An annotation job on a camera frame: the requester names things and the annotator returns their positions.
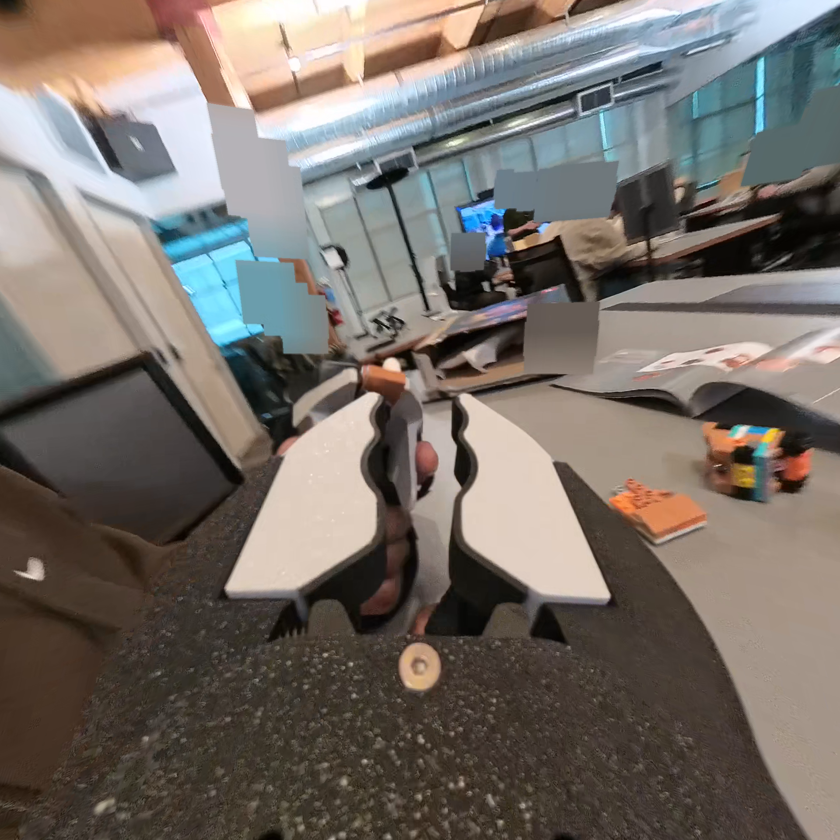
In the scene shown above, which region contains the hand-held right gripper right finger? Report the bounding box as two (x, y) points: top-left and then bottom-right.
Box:
(449, 394), (613, 606)

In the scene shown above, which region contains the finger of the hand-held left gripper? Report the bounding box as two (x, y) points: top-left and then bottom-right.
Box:
(290, 366), (363, 432)
(382, 389), (425, 511)

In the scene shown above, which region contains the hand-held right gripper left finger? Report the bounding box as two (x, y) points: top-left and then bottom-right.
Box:
(224, 394), (388, 601)

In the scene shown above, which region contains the brown round brick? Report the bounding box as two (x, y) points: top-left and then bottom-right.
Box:
(361, 357), (408, 403)

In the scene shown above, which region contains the small colourful brick model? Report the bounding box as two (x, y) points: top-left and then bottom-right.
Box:
(700, 423), (815, 504)

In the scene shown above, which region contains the person's left hand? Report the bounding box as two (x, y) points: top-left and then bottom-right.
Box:
(361, 440), (441, 618)

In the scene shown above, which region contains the brown brick plate assembly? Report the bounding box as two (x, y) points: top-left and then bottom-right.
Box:
(608, 479), (709, 546)

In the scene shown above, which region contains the black floor lamp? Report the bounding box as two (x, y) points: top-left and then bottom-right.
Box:
(365, 167), (432, 314)

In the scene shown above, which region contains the black framed panel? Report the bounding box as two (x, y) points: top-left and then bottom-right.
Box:
(0, 352), (245, 547)

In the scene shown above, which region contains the instruction booklet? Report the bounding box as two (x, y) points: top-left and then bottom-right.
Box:
(553, 327), (840, 419)

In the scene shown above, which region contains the black computer monitor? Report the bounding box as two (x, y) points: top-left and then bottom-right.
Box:
(616, 164), (680, 240)

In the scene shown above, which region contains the wall television screen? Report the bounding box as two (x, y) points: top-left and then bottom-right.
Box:
(455, 200), (508, 261)

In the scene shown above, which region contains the black wall speaker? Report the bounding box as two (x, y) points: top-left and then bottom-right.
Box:
(91, 115), (178, 182)

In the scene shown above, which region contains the silver ventilation duct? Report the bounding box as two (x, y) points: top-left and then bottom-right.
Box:
(256, 20), (723, 168)

